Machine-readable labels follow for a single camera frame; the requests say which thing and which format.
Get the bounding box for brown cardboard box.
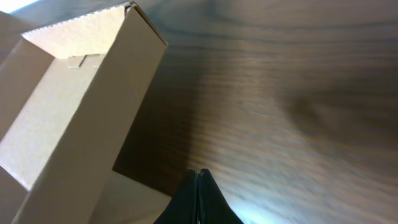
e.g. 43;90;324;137
1;1;168;223

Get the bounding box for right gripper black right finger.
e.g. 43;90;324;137
198;169;243;224

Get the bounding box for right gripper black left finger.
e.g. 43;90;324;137
154;170;198;224

